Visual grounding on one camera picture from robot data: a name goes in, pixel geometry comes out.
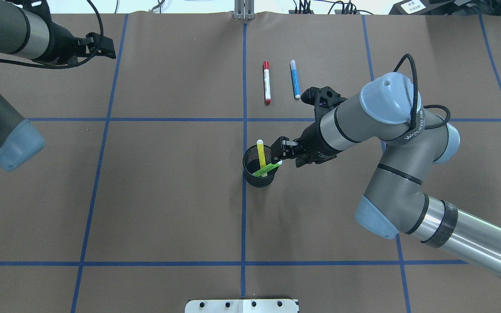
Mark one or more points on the brown table mat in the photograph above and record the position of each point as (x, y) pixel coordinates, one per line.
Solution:
(137, 202)

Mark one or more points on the green highlighter pen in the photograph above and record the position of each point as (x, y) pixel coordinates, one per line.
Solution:
(263, 172)

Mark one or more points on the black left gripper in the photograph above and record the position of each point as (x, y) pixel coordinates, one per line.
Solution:
(60, 44)

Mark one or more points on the white metal base plate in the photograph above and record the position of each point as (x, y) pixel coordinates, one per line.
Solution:
(243, 306)

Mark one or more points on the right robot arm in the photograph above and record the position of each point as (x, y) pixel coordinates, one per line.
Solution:
(415, 140)

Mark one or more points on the blue highlighter pen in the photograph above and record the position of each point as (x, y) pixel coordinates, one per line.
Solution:
(295, 80)

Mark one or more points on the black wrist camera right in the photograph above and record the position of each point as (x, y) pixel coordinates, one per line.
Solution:
(323, 100)

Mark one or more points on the black mesh pen cup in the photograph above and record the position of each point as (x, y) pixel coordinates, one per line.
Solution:
(251, 165)

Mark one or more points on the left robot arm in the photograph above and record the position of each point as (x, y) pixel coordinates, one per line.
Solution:
(32, 39)

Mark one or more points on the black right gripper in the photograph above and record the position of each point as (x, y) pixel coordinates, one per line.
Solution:
(314, 142)

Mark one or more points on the yellow highlighter pen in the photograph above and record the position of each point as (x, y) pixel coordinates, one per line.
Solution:
(261, 153)

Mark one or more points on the black box with label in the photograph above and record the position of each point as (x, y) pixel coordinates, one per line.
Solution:
(416, 7)

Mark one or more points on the red and white marker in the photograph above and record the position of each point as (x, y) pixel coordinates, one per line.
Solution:
(267, 83)

